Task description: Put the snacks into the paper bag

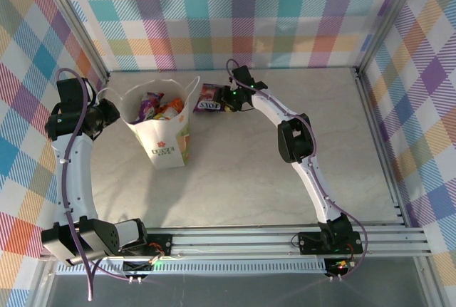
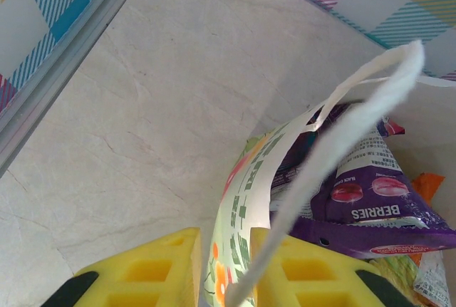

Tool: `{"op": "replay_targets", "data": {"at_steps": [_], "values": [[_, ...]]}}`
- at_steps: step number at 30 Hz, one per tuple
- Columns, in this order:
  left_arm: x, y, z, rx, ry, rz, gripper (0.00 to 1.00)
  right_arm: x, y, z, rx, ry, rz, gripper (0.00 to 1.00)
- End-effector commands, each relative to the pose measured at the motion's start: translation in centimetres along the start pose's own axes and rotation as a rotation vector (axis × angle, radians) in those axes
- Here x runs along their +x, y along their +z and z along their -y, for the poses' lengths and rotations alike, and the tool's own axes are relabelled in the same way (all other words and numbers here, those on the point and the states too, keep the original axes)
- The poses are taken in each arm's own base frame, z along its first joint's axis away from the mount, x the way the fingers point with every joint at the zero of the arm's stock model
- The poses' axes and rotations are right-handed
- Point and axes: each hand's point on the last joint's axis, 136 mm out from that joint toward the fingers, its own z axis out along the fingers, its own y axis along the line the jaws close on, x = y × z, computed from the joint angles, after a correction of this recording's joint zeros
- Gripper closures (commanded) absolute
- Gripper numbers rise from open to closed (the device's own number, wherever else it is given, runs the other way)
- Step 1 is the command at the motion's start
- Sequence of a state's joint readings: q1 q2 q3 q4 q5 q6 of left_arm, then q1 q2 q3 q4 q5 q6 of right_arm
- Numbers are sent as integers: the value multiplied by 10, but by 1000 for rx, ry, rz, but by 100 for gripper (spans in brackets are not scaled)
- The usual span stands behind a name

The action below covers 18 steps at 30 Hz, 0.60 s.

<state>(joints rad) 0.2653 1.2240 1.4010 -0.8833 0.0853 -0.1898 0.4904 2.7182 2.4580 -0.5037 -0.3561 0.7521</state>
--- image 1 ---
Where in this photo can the right controller board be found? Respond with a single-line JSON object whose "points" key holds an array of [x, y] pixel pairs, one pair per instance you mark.
{"points": [[340, 267]]}

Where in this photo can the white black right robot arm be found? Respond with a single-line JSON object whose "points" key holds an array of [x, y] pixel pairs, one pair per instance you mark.
{"points": [[310, 179]]}

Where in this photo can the aluminium table side rail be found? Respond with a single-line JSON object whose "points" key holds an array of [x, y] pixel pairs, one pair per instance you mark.
{"points": [[378, 132]]}

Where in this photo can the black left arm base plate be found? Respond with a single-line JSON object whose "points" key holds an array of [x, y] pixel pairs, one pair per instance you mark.
{"points": [[160, 243]]}

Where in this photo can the left controller board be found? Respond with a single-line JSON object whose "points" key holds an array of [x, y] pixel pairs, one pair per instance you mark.
{"points": [[137, 268]]}

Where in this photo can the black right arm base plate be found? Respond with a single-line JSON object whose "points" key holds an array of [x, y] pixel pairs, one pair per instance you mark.
{"points": [[310, 242]]}

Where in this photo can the white paper bag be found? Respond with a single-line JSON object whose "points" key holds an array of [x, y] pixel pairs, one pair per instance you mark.
{"points": [[162, 146]]}

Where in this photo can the orange Fox's candy bag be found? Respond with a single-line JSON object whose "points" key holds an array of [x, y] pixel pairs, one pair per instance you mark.
{"points": [[163, 113]]}

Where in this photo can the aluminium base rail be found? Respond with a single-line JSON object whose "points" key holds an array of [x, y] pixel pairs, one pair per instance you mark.
{"points": [[235, 241]]}

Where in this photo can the aluminium frame leg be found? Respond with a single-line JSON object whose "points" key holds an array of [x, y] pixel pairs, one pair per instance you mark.
{"points": [[35, 296]]}

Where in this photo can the purple Fox's candy bag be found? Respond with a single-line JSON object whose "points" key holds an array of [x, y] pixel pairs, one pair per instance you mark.
{"points": [[208, 98]]}

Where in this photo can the controller board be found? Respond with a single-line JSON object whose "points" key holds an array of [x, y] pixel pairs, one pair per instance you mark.
{"points": [[137, 268], [340, 267]]}

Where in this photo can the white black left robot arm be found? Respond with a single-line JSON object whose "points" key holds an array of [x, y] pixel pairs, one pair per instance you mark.
{"points": [[76, 182]]}

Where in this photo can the aluminium frame post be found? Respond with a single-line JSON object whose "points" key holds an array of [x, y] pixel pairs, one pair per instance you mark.
{"points": [[388, 18], [78, 25]]}

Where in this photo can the purple packet with white label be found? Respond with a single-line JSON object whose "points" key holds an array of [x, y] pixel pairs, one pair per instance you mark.
{"points": [[150, 103]]}

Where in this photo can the red yellow Fox's candy bag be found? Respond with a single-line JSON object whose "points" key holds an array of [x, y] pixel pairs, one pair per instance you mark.
{"points": [[174, 105]]}

